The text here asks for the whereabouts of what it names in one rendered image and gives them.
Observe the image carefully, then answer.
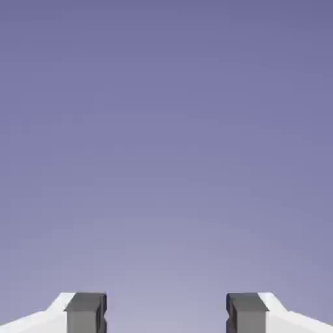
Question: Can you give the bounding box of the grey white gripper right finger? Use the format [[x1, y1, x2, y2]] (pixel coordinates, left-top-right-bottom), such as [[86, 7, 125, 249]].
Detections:
[[225, 291, 333, 333]]

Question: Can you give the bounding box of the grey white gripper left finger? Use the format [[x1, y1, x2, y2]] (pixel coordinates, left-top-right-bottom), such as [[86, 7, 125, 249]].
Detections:
[[0, 291, 108, 333]]

